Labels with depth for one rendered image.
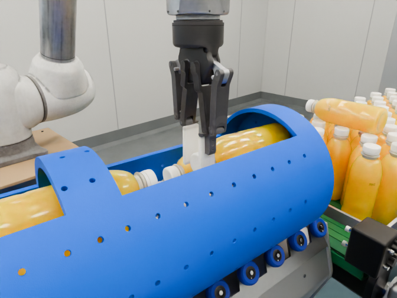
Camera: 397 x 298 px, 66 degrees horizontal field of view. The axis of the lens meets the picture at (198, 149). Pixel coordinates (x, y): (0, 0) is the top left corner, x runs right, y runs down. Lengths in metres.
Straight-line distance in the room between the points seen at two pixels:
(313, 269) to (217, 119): 0.47
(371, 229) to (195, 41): 0.52
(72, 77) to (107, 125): 2.73
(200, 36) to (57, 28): 0.64
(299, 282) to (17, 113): 0.86
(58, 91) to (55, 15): 0.22
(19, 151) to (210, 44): 0.74
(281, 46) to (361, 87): 1.45
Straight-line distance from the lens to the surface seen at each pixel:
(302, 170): 0.56
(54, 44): 1.03
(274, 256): 0.66
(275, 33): 5.62
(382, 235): 0.74
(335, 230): 0.89
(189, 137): 0.52
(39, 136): 1.23
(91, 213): 0.37
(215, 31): 0.45
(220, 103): 0.44
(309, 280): 0.78
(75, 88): 1.08
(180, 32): 0.45
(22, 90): 1.02
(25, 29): 3.33
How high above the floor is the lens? 1.40
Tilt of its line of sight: 23 degrees down
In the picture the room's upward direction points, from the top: straight up
